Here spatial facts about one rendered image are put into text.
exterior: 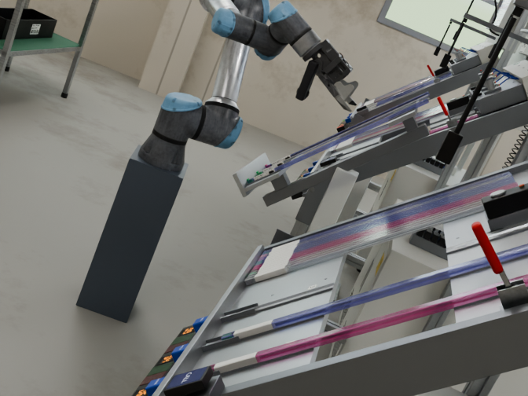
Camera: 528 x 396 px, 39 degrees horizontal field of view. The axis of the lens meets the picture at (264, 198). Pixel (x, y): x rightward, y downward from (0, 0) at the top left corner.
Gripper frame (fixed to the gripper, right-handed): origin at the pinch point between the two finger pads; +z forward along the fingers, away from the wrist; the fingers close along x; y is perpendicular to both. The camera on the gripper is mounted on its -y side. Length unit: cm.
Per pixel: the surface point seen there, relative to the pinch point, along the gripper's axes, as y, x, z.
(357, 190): -39, 117, 33
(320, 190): -24.2, 8.9, 12.8
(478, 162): 12, 85, 49
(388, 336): -39, 13, 63
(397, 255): -20, 14, 44
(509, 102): 33.9, 18.4, 27.9
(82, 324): -110, -3, -2
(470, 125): 21.5, 14.1, 25.6
